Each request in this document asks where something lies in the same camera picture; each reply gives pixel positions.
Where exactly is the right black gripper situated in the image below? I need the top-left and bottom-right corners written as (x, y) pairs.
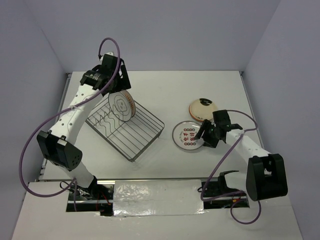
top-left (193, 118), bottom-right (220, 149)

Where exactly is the cream peach plate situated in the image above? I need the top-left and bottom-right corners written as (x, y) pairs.
top-left (188, 98), bottom-right (218, 122)

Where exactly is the white plate red lettering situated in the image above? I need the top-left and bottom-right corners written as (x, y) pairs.
top-left (171, 121), bottom-right (204, 151)

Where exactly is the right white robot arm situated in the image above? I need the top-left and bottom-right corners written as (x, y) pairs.
top-left (194, 110), bottom-right (288, 202)

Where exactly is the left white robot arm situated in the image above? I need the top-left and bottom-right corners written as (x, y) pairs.
top-left (36, 54), bottom-right (131, 200)

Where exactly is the silver foil sheet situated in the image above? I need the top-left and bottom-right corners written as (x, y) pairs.
top-left (112, 179), bottom-right (205, 217)

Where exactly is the grey wire dish rack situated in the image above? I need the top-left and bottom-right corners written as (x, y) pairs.
top-left (85, 96), bottom-right (165, 162)

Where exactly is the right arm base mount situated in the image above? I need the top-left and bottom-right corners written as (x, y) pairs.
top-left (203, 170), bottom-right (249, 210)

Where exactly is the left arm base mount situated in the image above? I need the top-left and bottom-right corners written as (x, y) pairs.
top-left (65, 183), bottom-right (115, 217)

